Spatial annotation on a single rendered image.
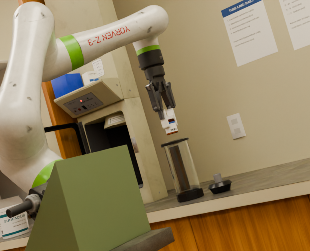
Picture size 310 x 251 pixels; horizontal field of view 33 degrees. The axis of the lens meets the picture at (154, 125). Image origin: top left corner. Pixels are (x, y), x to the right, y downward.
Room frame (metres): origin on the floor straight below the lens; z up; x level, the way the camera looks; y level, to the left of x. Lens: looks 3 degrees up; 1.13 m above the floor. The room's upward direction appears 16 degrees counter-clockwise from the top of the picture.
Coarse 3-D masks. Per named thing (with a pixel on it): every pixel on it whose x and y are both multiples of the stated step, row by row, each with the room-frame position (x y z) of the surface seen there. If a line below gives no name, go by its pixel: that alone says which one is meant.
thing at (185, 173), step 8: (176, 144) 1.90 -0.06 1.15; (184, 144) 1.91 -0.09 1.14; (168, 152) 1.91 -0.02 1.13; (176, 152) 1.90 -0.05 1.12; (184, 152) 1.90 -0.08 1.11; (168, 160) 1.92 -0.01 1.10; (176, 160) 1.90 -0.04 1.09; (184, 160) 1.90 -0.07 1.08; (192, 160) 1.93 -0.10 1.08; (176, 168) 1.90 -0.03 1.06; (184, 168) 1.90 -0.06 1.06; (192, 168) 1.91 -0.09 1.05; (176, 176) 1.91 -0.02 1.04; (184, 176) 1.90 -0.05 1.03; (192, 176) 1.91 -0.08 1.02; (176, 184) 1.92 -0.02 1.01; (184, 184) 1.90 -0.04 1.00; (192, 184) 1.90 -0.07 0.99; (176, 192) 1.94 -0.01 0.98; (184, 192) 1.90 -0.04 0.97
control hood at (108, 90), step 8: (104, 80) 2.19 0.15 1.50; (112, 80) 2.23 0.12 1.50; (80, 88) 2.25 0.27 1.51; (88, 88) 2.23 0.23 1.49; (96, 88) 2.22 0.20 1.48; (104, 88) 2.21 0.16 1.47; (112, 88) 2.22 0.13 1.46; (120, 88) 2.26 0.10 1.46; (64, 96) 2.32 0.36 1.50; (72, 96) 2.30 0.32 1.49; (80, 96) 2.29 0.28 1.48; (96, 96) 2.27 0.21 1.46; (104, 96) 2.25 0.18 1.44; (112, 96) 2.24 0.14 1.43; (120, 96) 2.25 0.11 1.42; (104, 104) 2.30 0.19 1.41; (88, 112) 2.38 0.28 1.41
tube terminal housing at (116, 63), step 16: (112, 64) 2.27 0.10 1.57; (128, 64) 2.34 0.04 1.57; (128, 80) 2.31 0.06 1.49; (128, 96) 2.29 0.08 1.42; (96, 112) 2.38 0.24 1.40; (112, 112) 2.32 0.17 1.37; (128, 112) 2.27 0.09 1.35; (128, 128) 2.28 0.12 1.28; (144, 128) 2.33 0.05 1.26; (144, 144) 2.30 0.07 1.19; (144, 160) 2.28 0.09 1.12; (144, 176) 2.27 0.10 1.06; (160, 176) 2.34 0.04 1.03; (144, 192) 2.29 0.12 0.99; (160, 192) 2.31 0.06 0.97
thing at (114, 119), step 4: (120, 112) 2.36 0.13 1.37; (108, 116) 2.38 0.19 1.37; (112, 116) 2.37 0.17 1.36; (116, 116) 2.36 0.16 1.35; (120, 116) 2.35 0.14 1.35; (108, 120) 2.37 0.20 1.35; (112, 120) 2.36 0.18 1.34; (116, 120) 2.35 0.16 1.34; (120, 120) 2.35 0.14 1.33; (124, 120) 2.35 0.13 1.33; (108, 124) 2.37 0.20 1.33; (112, 124) 2.35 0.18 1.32; (116, 124) 2.34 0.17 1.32; (120, 124) 2.51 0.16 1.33; (124, 124) 2.51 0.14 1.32; (104, 128) 2.40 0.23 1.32; (108, 128) 2.47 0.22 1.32
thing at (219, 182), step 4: (216, 176) 1.87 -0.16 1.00; (220, 176) 1.88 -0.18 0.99; (216, 180) 1.87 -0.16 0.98; (220, 180) 1.87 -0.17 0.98; (224, 180) 1.88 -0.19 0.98; (228, 180) 1.87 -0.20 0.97; (212, 184) 1.86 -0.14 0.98; (216, 184) 1.85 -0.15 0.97; (220, 184) 1.84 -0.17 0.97; (224, 184) 1.84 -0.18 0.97; (228, 184) 1.86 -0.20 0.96; (208, 188) 1.88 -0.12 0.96; (212, 188) 1.85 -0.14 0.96; (216, 188) 1.85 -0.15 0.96; (220, 188) 1.85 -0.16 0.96; (224, 188) 1.85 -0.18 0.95; (228, 188) 1.86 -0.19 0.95; (212, 192) 1.88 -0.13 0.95; (216, 192) 1.86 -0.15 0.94; (220, 192) 1.86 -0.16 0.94
